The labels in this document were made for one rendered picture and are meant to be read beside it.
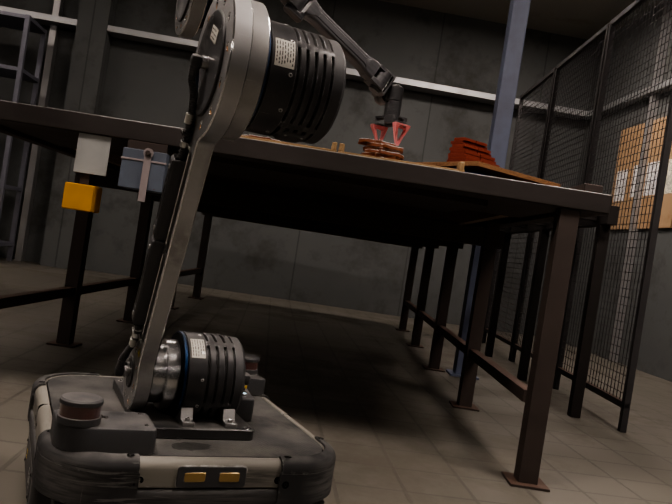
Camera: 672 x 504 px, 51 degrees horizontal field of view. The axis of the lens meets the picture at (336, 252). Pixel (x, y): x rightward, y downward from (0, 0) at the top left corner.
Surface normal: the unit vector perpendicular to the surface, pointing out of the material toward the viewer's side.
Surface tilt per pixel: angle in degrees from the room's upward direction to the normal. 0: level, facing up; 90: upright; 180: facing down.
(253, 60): 93
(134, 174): 90
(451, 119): 90
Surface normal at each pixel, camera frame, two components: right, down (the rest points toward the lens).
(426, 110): 0.09, 0.02
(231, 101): 0.25, 0.62
